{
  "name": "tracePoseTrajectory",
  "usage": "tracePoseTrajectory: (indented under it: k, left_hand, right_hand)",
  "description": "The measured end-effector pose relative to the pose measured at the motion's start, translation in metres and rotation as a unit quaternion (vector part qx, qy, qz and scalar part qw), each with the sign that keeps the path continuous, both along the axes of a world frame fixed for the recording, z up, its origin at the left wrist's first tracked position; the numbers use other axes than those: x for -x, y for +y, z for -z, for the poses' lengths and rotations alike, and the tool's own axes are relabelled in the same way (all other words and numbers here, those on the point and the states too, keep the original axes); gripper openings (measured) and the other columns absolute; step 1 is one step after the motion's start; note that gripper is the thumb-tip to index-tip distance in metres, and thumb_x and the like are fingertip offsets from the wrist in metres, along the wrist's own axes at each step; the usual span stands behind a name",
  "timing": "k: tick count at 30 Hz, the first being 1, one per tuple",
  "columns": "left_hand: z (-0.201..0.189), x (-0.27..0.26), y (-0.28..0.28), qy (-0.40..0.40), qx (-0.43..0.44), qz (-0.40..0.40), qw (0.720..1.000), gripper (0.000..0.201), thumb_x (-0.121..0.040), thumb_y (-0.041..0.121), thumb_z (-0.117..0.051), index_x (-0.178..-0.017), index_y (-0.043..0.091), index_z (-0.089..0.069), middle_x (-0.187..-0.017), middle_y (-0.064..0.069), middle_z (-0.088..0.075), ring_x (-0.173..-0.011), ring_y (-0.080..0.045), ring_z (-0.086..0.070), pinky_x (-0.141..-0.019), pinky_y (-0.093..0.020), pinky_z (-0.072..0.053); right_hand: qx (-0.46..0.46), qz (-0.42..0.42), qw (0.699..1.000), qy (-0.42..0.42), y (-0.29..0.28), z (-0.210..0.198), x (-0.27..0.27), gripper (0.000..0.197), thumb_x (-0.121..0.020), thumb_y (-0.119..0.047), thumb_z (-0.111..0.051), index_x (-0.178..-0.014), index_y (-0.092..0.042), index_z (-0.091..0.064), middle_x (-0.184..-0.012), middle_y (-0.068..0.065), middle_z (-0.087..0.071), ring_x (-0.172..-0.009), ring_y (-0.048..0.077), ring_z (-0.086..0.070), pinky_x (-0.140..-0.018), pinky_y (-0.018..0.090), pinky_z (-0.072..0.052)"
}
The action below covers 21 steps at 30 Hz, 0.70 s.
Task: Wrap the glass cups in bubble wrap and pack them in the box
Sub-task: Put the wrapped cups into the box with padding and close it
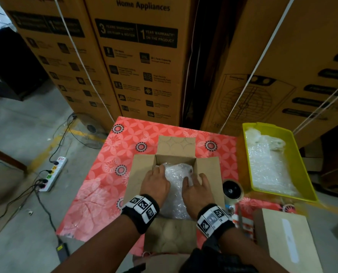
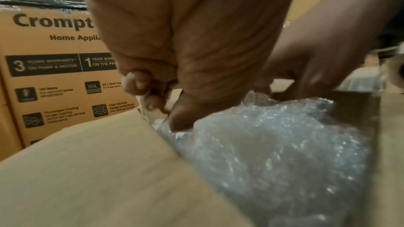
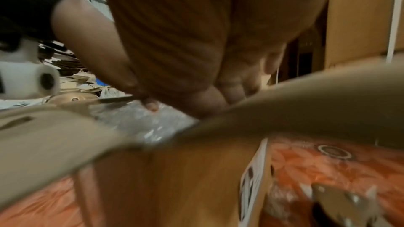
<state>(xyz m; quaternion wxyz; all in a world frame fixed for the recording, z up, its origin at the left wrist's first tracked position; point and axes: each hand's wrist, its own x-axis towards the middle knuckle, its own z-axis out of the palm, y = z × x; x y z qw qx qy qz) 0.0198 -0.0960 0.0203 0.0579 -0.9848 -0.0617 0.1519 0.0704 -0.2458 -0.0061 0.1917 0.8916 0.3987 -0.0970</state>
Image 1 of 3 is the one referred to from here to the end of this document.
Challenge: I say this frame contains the person's right hand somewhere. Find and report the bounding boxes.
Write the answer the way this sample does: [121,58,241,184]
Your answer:
[182,173,217,220]

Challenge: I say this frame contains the person's left hand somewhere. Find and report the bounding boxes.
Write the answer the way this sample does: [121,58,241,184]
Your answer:
[141,164,171,207]

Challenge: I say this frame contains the small cardboard box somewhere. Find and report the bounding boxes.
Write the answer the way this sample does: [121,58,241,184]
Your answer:
[123,135,227,255]

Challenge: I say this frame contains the bubble wrap sheet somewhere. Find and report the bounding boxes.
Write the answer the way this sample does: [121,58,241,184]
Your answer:
[159,162,196,220]

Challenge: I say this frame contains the tape dispenser with tape roll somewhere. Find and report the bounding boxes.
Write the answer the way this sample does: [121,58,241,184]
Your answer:
[222,179,245,203]

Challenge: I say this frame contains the bubble wrap bundle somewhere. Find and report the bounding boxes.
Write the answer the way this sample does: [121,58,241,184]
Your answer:
[245,128,298,197]

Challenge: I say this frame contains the person's right forearm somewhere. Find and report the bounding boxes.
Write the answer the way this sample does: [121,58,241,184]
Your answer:
[217,227,290,273]

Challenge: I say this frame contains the person's left forearm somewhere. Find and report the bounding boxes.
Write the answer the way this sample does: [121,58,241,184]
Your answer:
[52,221,143,273]

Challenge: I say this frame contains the person's dark clothing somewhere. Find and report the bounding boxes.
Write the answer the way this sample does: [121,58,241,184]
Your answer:
[123,242,258,273]

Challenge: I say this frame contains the flat brown cardboard box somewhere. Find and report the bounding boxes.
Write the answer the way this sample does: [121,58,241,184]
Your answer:
[252,207,325,273]

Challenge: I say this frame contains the stack of Crompton cartons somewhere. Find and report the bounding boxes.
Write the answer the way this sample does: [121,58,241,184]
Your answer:
[0,0,338,148]

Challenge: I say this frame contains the black wristband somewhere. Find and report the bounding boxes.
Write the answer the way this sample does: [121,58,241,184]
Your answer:
[121,194,161,235]
[196,203,237,240]

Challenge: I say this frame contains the packaged blue scissors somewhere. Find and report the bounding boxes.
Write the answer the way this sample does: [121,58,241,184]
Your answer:
[236,199,256,232]

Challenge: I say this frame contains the orange floral tablecloth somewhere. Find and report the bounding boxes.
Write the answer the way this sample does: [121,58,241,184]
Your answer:
[56,115,298,256]

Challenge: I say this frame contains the white power strip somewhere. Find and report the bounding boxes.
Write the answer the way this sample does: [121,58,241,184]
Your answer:
[37,156,69,193]

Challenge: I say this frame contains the yellow plastic bin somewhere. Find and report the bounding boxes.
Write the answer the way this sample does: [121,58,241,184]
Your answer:
[241,122,320,206]

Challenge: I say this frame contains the black power adapter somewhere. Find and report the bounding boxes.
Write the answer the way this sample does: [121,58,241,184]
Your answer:
[56,240,71,260]

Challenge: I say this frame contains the brown plastic chair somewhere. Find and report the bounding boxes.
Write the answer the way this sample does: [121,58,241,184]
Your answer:
[0,144,28,175]

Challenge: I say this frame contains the wire-guard floor fan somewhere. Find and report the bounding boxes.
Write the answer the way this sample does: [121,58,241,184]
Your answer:
[72,113,111,141]

